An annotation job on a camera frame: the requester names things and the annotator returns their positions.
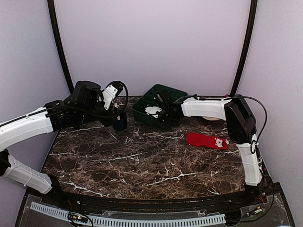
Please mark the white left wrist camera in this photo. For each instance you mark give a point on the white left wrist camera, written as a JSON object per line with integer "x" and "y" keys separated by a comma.
{"x": 111, "y": 92}

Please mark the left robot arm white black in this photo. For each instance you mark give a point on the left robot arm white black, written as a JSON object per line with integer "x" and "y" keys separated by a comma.
{"x": 52, "y": 117}

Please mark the dark blue mug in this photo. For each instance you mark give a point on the dark blue mug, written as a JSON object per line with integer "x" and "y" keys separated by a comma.
{"x": 120, "y": 123}

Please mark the black front rail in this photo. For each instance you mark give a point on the black front rail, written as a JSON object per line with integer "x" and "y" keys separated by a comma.
{"x": 87, "y": 203}

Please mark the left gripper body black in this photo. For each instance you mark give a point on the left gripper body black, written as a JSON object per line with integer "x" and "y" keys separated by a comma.
{"x": 90, "y": 114}

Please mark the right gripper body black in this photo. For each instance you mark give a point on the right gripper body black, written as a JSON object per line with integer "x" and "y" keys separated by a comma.
{"x": 166, "y": 116}

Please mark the left black frame post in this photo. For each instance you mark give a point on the left black frame post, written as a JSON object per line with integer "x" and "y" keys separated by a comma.
{"x": 59, "y": 45}

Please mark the green compartment tray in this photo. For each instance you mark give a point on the green compartment tray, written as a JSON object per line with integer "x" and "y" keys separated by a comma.
{"x": 148, "y": 100}

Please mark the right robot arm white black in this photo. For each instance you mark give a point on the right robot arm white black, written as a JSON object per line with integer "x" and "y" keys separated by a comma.
{"x": 241, "y": 126}

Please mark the black frame post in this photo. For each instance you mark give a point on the black frame post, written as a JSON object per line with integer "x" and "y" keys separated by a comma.
{"x": 245, "y": 47}
{"x": 59, "y": 45}

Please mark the beige decorated plate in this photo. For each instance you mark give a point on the beige decorated plate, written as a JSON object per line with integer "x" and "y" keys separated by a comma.
{"x": 211, "y": 118}

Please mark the right black frame post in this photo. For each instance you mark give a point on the right black frame post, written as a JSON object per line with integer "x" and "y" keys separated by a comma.
{"x": 245, "y": 47}

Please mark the red santa sock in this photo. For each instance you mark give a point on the red santa sock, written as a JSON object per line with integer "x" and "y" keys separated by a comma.
{"x": 207, "y": 141}

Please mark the white slotted cable duct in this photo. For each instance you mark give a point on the white slotted cable duct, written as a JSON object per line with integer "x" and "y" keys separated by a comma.
{"x": 93, "y": 220}

